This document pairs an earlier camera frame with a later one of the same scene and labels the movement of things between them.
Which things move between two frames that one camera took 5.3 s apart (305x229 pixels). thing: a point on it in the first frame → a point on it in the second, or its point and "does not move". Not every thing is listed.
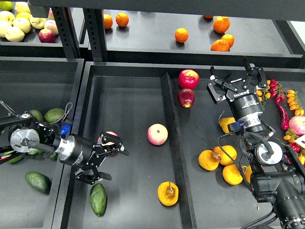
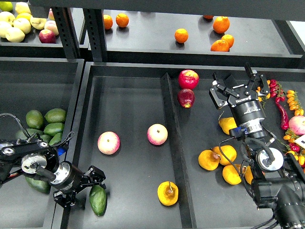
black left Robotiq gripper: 81,153 → 68,178
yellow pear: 168,193 does not move
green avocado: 98,199 does not move
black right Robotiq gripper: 246,103 does not move
